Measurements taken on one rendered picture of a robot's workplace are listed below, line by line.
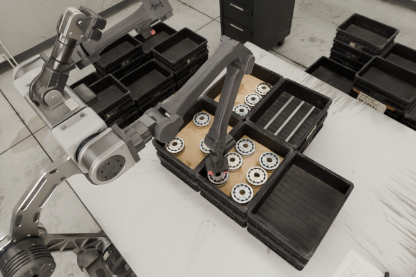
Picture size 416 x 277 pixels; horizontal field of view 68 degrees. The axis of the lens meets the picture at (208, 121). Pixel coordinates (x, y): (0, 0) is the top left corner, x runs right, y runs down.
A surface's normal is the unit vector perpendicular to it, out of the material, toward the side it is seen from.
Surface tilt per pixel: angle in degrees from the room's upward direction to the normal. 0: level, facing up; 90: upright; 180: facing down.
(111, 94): 0
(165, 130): 85
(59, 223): 0
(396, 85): 0
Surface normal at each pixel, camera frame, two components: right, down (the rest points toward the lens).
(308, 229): -0.08, -0.62
